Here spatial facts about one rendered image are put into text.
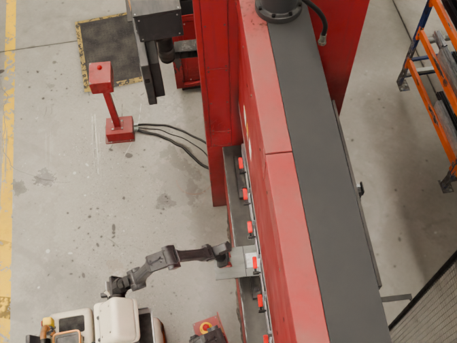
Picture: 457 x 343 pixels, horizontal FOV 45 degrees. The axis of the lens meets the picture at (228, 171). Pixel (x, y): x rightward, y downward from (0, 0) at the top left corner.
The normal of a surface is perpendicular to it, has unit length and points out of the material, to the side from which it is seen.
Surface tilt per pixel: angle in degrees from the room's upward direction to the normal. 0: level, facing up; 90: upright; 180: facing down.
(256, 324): 0
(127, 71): 0
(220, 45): 90
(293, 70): 0
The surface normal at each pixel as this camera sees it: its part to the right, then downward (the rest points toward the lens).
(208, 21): 0.11, 0.86
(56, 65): -0.02, -0.50
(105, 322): -0.74, -0.22
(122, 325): 0.65, -0.48
